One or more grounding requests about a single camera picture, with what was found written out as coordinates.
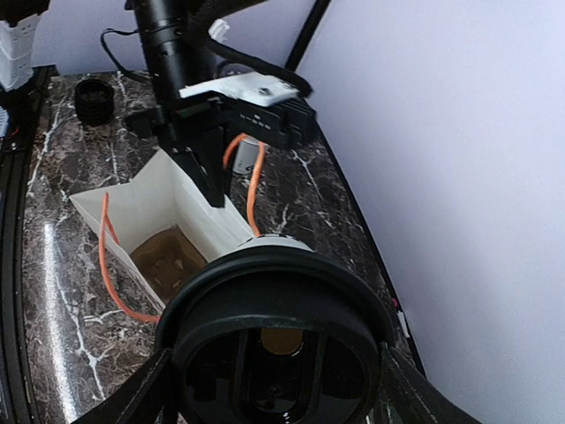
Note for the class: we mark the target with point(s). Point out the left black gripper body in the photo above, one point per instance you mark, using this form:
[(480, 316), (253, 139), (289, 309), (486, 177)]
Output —
[(207, 93)]

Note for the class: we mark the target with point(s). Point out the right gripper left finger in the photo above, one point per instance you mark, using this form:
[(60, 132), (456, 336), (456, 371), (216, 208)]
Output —
[(148, 396)]

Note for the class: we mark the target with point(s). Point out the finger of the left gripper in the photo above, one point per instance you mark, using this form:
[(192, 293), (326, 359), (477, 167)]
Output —
[(188, 160), (211, 160)]

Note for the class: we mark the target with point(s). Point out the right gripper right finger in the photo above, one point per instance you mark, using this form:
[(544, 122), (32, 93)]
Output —
[(405, 396)]

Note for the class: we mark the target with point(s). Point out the printed paper takeout bag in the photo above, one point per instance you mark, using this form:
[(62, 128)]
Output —
[(159, 197)]

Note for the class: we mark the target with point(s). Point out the stack of black lids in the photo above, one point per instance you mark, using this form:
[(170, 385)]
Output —
[(94, 102)]

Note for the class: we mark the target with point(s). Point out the brown cardboard cup carrier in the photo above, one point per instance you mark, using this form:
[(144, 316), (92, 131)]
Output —
[(168, 261)]

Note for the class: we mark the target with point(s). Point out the single black cup lid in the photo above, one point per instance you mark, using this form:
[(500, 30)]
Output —
[(274, 335)]

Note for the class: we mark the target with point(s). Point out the stack of white paper cups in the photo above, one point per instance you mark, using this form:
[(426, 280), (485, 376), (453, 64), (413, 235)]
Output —
[(246, 156)]

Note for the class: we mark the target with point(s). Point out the single white paper cup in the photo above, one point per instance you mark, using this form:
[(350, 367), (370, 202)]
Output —
[(278, 240)]

